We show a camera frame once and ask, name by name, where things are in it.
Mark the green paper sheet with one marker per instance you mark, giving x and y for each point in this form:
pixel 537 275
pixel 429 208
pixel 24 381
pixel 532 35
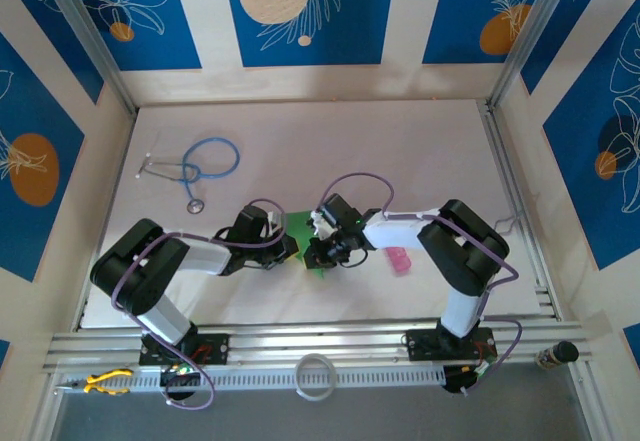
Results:
pixel 300 226

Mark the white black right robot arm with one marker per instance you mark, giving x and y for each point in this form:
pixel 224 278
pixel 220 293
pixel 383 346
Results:
pixel 460 306

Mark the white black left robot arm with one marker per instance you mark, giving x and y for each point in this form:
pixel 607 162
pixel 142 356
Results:
pixel 160 316

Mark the blue stethoscope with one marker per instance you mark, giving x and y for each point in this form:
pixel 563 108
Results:
pixel 238 159

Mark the white tape roll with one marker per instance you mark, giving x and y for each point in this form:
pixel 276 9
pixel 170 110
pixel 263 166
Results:
pixel 315 397

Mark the dark capped bottle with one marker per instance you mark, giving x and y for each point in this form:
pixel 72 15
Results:
pixel 565 351

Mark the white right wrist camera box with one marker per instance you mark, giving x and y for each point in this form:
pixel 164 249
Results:
pixel 320 221

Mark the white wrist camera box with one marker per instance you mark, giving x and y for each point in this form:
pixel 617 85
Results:
pixel 276 221
pixel 320 221

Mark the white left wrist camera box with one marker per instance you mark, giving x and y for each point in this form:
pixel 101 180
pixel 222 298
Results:
pixel 276 221

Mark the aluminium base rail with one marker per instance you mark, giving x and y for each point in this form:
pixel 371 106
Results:
pixel 320 341

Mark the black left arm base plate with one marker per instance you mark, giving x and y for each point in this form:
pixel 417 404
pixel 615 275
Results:
pixel 215 348

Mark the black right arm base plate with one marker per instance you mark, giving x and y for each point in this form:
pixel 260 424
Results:
pixel 425 346

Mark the aluminium table side rail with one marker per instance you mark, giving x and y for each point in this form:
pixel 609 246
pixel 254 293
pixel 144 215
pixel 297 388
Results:
pixel 121 161
pixel 503 161

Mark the aluminium frame post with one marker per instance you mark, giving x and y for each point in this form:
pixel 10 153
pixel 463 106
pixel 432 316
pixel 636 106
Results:
pixel 529 31
pixel 86 31

